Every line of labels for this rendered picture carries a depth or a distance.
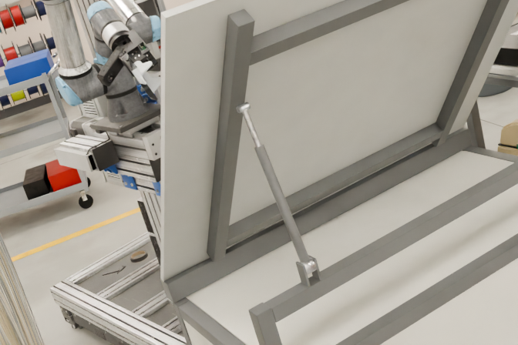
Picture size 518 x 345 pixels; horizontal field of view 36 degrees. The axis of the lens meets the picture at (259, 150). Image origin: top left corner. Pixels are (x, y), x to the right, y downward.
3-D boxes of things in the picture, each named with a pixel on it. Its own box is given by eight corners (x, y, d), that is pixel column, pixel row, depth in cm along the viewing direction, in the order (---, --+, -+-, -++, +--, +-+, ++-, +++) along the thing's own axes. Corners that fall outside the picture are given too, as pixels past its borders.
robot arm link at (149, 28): (94, -41, 273) (166, 47, 249) (64, -32, 268) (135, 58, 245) (92, -69, 264) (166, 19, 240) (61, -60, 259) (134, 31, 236)
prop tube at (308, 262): (301, 275, 179) (250, 149, 175) (311, 269, 180) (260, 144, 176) (308, 276, 176) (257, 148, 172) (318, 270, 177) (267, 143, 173)
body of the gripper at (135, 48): (150, 50, 218) (130, 23, 224) (125, 68, 217) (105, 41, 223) (159, 65, 225) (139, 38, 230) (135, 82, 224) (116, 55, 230)
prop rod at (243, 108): (237, 105, 172) (287, 228, 175) (248, 101, 173) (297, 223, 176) (235, 106, 173) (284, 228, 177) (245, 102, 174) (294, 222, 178)
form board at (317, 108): (462, 128, 275) (459, 125, 276) (586, -135, 195) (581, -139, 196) (163, 283, 228) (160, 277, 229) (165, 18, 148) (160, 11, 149)
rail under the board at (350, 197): (166, 297, 232) (159, 278, 230) (461, 142, 279) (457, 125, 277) (173, 303, 227) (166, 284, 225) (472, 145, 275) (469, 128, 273)
